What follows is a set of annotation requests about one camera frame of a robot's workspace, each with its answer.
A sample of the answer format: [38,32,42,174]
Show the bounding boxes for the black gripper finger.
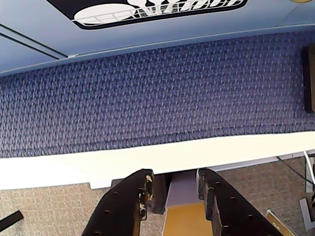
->
[196,168,291,236]
[81,168,155,236]

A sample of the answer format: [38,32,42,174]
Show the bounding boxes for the blue cabinet door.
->
[0,0,315,76]

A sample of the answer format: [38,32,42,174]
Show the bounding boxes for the yellow block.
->
[163,202,210,236]

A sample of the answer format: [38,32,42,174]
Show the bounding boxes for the gold metal strip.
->
[266,208,296,236]

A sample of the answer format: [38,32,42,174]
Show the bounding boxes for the white board panel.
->
[0,130,315,191]

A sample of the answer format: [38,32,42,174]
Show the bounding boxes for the black tape strip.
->
[0,210,24,228]

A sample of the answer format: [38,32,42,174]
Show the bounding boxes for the brown box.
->
[302,45,315,113]

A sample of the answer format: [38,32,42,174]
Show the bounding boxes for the black white dishwasher sticker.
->
[46,0,249,30]

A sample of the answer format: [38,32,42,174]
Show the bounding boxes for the grey metal bracket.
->
[298,196,315,232]

